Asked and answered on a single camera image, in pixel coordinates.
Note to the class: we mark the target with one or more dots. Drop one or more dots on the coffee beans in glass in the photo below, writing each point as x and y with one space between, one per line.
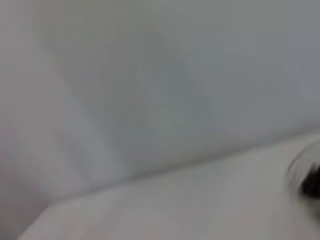
312 181

